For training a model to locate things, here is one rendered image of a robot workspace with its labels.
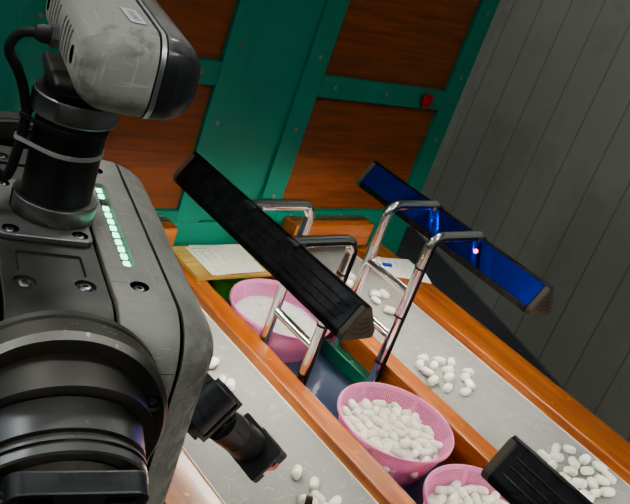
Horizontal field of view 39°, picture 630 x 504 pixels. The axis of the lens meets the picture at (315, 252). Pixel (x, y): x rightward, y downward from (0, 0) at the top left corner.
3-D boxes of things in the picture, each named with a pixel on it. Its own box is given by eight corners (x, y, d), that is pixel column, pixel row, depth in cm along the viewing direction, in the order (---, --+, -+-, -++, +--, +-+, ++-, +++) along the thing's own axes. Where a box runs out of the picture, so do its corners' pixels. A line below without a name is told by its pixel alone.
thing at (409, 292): (368, 400, 213) (438, 238, 195) (319, 351, 225) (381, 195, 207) (422, 389, 225) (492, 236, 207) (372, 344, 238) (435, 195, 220)
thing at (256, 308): (260, 368, 208) (267, 348, 206) (211, 314, 223) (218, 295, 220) (331, 357, 223) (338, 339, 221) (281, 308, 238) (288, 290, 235)
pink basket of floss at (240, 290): (311, 384, 211) (324, 351, 207) (206, 344, 211) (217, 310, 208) (328, 333, 235) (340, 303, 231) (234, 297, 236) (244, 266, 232)
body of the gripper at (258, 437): (252, 415, 147) (232, 398, 142) (287, 456, 141) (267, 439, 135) (223, 443, 147) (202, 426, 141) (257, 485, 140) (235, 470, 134)
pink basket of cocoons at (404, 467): (408, 516, 179) (425, 481, 176) (301, 445, 189) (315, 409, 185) (455, 462, 202) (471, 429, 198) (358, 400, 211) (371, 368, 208)
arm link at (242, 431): (213, 444, 131) (240, 415, 132) (188, 417, 136) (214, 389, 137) (235, 460, 137) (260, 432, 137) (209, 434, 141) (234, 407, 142)
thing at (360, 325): (340, 343, 157) (354, 308, 154) (171, 179, 196) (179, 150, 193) (372, 338, 162) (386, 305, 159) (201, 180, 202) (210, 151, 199)
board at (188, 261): (196, 281, 218) (198, 277, 217) (167, 250, 227) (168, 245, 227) (299, 274, 240) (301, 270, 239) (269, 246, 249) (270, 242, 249)
